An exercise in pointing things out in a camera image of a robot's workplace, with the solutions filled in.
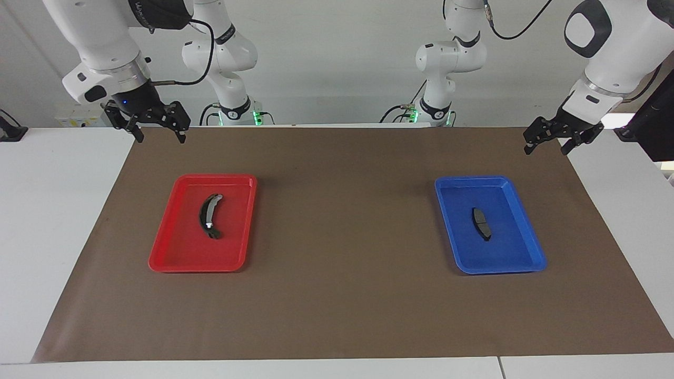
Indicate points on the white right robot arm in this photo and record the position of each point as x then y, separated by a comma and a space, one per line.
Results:
105, 42

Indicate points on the red plastic tray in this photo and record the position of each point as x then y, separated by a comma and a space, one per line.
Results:
179, 247

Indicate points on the black clamp device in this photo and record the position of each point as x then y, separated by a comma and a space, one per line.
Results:
10, 131

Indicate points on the small dark brake pad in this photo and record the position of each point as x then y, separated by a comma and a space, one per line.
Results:
480, 223

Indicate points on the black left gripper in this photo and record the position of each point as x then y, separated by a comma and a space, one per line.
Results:
574, 118

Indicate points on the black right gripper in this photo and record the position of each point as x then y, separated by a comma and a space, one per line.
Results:
137, 102

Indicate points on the blue plastic tray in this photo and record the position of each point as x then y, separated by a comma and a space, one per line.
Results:
505, 247

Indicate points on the white wall socket box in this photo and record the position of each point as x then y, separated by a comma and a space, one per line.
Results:
73, 118

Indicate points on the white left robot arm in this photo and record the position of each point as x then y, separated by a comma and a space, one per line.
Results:
616, 58

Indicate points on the long curved brake pad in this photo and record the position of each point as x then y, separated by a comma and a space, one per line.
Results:
202, 216

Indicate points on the brown table mat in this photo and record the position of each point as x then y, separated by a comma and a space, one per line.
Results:
337, 295

